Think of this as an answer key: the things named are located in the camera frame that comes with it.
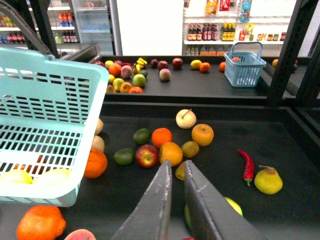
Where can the red apple bottom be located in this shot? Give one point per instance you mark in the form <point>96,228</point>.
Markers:
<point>189,238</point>

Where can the brown kiwi lower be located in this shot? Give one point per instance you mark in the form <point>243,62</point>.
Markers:
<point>180,171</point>

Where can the small orange tangerine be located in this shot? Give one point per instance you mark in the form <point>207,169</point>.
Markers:
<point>161,136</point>

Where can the yellow lemon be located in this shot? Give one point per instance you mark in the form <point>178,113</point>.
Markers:
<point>16,176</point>
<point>52,177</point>

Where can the dark green avocado front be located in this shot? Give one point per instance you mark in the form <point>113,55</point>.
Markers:
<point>187,217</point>

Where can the white pear back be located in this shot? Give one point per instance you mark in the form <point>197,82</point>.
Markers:
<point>185,118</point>

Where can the grey basket handle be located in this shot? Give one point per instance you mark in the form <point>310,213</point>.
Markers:
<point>11,12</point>

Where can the far black shelf tray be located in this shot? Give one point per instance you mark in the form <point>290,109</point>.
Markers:
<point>199,81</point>

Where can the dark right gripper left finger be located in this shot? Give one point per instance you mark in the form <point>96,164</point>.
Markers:
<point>151,217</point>

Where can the large orange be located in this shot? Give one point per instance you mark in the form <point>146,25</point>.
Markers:
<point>96,165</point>

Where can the white pear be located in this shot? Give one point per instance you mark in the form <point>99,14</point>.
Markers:
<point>99,126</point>
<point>185,118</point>
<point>98,143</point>

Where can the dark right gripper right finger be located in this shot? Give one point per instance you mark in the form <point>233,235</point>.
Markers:
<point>212,217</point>

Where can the brown kiwi upper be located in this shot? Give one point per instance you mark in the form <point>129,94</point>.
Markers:
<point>190,149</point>

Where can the white pear lower left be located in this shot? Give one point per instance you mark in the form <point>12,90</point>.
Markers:
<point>98,143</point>

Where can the brown kiwi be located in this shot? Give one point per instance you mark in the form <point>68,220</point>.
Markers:
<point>180,171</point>
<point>190,149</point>

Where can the red chili pepper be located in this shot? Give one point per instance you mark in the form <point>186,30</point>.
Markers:
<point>248,174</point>

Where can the yellow pear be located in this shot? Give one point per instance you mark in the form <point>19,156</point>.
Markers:
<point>267,180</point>

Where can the pink peach bottom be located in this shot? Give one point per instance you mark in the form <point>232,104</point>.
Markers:
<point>80,234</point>

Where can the green lime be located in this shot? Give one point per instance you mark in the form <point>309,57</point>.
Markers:
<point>142,136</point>
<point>124,157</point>

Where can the orange fruit bottom left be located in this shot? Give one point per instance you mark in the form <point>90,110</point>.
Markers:
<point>41,223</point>

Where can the green lime upper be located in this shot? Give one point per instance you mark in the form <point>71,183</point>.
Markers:
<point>142,136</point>

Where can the small blue shopping basket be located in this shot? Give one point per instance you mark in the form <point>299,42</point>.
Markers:
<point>243,68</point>

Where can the black fruit shelf tray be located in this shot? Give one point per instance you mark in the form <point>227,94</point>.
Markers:
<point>275,137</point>

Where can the white wall shelf with bottles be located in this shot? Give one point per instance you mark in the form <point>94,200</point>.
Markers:
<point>268,17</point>

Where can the green lime lower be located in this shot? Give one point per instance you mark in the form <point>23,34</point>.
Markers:
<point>124,157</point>

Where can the red apple centre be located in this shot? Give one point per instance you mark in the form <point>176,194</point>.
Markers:
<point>147,156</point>

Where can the green apple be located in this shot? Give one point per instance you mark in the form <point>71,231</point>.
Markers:
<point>234,205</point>

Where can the orange yellow apple centre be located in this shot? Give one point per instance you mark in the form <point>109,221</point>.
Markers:
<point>172,152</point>

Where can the golden apple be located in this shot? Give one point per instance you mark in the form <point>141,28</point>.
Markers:
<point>202,134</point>

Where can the white pear upper left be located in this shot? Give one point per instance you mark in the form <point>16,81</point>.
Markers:
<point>99,126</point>

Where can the light blue shopping basket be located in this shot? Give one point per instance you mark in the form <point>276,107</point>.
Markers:
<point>49,110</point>

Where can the red apple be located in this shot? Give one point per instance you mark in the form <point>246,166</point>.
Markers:
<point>189,238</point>
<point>147,156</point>

